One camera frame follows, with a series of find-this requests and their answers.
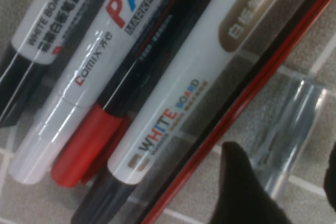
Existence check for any whiteboard marker with brown label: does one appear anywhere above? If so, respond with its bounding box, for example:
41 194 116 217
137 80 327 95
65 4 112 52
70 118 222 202
70 0 297 224

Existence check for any red pencil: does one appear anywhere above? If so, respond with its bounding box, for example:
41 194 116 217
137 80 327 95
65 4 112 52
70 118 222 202
141 0 336 224

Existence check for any black marker with red cap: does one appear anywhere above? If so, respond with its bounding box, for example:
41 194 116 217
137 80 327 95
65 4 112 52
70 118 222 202
49 0 229 188

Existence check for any grey pen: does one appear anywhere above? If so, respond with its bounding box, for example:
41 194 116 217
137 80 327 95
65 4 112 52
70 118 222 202
258 77 331 198

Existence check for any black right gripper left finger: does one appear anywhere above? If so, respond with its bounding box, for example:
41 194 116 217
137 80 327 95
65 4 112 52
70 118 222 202
212 142 292 224

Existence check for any whiteboard marker with black print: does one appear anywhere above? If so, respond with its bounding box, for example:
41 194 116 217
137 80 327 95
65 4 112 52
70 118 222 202
0 0 104 130

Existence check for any white paint marker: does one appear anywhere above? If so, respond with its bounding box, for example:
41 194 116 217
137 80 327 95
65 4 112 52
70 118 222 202
9 0 184 185

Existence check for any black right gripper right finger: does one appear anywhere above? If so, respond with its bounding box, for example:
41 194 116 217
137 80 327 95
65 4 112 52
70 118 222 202
324 147 336 204

